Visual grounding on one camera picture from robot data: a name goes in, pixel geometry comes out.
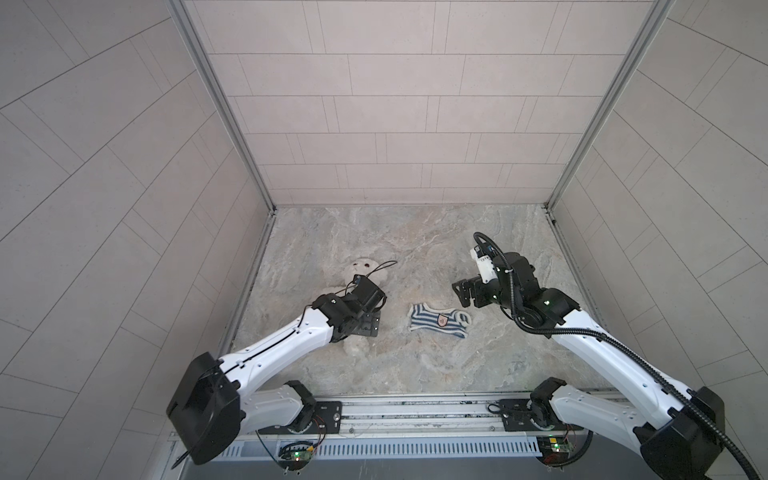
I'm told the corner aluminium profile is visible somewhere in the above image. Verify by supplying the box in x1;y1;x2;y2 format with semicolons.
166;0;276;211
545;0;676;210

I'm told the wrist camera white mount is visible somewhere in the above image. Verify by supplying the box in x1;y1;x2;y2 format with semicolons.
350;274;369;289
471;245;498;284

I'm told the right corner aluminium profile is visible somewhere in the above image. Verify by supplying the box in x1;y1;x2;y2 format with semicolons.
545;0;676;210

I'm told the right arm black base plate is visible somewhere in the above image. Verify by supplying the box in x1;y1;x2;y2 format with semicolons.
486;399;583;435

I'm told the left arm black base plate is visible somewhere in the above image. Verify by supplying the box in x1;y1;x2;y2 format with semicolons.
259;401;343;435

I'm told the blue white striped sweater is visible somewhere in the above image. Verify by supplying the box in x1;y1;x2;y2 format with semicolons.
408;303;472;339

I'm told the black corrugated cable conduit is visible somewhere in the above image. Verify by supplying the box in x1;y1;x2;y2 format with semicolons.
472;231;763;480

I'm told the green circuit board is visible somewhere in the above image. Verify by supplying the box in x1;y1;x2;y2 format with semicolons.
536;436;575;465
278;441;317;472

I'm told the white teddy bear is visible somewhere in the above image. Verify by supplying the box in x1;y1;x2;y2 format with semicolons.
333;258;387;359

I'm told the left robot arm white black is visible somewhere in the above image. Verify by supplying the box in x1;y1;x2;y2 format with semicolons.
166;275;387;465

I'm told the left corner aluminium profile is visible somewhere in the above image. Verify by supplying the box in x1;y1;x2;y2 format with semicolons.
166;0;276;211

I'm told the left green circuit board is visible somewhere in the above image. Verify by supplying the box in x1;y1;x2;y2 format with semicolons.
278;441;317;472

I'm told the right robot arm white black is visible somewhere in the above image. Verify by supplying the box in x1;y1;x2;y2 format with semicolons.
452;244;725;479

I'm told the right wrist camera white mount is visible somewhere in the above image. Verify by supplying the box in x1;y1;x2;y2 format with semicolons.
471;245;498;284

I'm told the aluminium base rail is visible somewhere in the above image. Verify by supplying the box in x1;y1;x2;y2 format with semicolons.
169;392;670;442

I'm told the right green circuit board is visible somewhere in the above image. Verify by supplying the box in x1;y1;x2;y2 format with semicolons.
536;436;575;465

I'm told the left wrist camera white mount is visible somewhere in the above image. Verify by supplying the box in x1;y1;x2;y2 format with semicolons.
350;274;369;289

